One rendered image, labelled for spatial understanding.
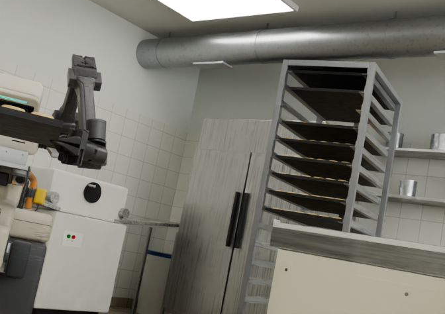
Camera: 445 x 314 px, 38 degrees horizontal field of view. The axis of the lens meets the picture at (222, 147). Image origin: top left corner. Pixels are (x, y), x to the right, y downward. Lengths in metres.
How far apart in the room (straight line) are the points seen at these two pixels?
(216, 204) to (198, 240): 0.39
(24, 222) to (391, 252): 1.80
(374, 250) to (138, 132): 5.79
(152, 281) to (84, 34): 2.64
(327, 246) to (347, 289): 0.12
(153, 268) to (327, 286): 5.41
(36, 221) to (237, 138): 3.46
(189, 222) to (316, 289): 4.66
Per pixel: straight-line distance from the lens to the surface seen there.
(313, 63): 3.26
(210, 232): 5.96
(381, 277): 1.46
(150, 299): 6.89
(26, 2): 6.31
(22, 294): 2.89
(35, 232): 2.87
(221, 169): 6.01
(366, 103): 3.12
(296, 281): 1.56
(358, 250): 1.50
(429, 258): 1.43
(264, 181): 3.19
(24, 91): 2.60
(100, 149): 1.86
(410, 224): 5.99
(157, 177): 7.37
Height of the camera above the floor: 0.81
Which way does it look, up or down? 9 degrees up
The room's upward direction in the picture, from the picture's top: 11 degrees clockwise
